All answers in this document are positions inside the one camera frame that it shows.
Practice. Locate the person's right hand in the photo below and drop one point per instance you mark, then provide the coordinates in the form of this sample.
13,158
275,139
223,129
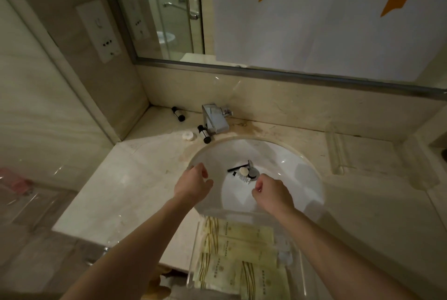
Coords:
274,196

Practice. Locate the person's left hand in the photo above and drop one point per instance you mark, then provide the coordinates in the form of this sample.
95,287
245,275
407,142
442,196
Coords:
192,186

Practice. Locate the white sink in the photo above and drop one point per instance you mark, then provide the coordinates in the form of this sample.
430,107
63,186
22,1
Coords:
300,184

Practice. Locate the small white tube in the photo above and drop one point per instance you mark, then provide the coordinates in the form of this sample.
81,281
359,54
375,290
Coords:
243,179

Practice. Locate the black comb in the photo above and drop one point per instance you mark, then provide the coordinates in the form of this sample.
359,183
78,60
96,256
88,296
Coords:
234,169

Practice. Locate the black-capped bottle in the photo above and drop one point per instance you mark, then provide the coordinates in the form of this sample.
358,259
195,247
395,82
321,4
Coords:
204,134
178,114

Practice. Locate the transparent tray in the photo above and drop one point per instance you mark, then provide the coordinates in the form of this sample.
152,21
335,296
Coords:
192,265

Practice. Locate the person's right forearm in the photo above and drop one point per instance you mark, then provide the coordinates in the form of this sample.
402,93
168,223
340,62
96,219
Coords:
342,258

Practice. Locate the person's left forearm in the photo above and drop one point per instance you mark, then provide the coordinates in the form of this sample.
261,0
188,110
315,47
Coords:
132,258

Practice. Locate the clear acrylic tray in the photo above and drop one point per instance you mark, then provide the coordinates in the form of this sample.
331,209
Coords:
337,156

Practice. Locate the chrome drain stopper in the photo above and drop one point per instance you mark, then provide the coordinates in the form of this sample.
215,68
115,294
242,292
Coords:
254,172

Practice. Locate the chrome faucet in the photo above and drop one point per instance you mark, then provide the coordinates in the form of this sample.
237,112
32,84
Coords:
214,118

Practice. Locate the white paper sheet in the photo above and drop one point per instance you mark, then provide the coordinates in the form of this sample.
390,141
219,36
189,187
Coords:
331,31

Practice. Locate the chrome towel rail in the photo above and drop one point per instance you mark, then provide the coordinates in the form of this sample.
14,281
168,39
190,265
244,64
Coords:
96,254

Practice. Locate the metal-framed wall mirror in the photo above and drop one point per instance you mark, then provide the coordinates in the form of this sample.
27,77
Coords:
167,13

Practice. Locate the white wall socket panel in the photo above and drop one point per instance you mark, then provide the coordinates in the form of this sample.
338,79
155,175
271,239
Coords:
99,31

